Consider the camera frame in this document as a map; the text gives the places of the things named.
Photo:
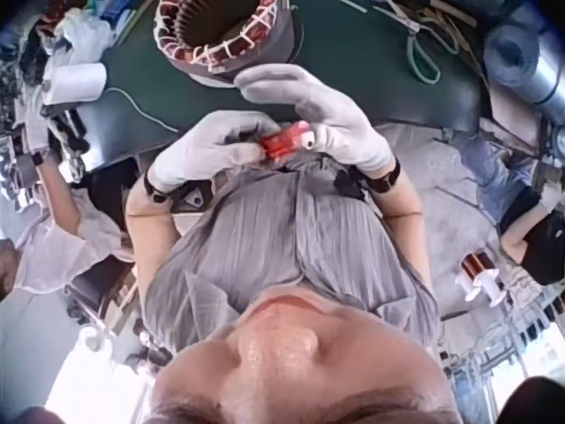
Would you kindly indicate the person's left hand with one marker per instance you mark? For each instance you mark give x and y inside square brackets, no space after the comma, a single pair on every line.
[194,152]

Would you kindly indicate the person's right hand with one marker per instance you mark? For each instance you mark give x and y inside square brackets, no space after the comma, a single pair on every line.
[340,123]

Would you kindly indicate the small red plastic tool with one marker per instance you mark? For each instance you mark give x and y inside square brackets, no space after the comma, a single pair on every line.
[282,143]

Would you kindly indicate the motor stator with copper windings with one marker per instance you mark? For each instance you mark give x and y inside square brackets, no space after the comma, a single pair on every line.
[207,42]

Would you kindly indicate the black wrist band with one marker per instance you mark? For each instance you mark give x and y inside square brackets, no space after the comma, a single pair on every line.
[155,187]
[385,177]

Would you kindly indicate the white thread roll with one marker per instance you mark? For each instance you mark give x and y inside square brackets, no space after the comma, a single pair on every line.
[77,81]

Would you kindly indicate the cluttered heap of parts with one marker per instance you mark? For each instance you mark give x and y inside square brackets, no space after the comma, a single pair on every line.
[48,31]

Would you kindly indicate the grey sheet roll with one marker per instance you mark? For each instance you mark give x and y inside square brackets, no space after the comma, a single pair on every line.
[525,66]

